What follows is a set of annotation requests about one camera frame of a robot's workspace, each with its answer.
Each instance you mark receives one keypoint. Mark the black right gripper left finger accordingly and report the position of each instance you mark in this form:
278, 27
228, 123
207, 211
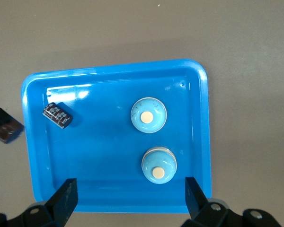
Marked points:
61, 203

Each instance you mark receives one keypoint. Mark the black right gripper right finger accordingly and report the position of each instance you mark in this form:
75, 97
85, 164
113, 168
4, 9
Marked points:
198, 208

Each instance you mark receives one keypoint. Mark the light blue call bell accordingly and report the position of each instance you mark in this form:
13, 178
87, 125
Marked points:
159, 169
148, 117

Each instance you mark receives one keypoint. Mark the small dark brown capacitor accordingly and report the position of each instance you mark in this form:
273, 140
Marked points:
58, 115

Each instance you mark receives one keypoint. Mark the large dark brown capacitor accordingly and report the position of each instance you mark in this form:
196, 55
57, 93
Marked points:
7, 130

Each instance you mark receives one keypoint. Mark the blue plastic tray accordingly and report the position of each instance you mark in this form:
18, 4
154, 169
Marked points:
104, 153

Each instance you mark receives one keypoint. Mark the brown table cover mat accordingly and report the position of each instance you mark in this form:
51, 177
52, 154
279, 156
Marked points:
132, 28

